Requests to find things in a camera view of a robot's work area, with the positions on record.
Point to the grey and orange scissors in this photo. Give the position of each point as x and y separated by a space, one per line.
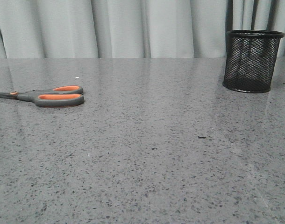
64 96

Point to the black mesh pen bucket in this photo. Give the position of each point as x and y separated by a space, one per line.
251 58

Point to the grey curtain backdrop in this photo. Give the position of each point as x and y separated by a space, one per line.
130 28

